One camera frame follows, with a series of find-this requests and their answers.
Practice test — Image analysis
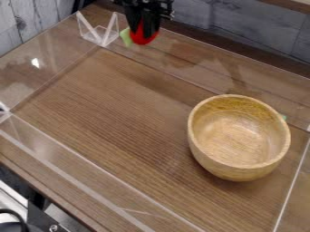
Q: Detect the light wooden bowl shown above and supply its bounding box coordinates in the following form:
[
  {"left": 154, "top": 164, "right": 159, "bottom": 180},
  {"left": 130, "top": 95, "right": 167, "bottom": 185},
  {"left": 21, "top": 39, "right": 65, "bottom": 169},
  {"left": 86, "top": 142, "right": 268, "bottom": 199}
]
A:
[{"left": 188, "top": 94, "right": 292, "bottom": 182}]

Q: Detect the clear acrylic tray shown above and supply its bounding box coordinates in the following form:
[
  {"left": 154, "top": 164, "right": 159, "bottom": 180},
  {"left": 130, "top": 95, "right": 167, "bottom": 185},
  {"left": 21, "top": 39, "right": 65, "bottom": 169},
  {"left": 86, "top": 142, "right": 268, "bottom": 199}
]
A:
[{"left": 0, "top": 18, "right": 310, "bottom": 232}]

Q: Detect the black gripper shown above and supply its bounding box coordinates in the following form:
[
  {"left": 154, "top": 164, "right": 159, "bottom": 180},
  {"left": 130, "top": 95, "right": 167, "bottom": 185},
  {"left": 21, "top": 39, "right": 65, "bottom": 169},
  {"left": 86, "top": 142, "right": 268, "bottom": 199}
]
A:
[{"left": 117, "top": 0, "right": 176, "bottom": 39}]

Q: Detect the red felt fruit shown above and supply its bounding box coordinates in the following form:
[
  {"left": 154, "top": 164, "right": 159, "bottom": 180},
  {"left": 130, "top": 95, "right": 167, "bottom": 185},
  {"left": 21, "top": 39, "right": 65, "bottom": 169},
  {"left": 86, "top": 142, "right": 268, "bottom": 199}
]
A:
[{"left": 121, "top": 22, "right": 159, "bottom": 47}]

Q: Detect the black metal clamp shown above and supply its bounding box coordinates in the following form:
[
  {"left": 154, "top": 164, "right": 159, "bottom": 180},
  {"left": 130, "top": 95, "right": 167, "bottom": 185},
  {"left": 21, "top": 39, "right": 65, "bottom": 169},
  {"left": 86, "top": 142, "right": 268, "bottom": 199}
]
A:
[{"left": 0, "top": 193, "right": 71, "bottom": 232}]

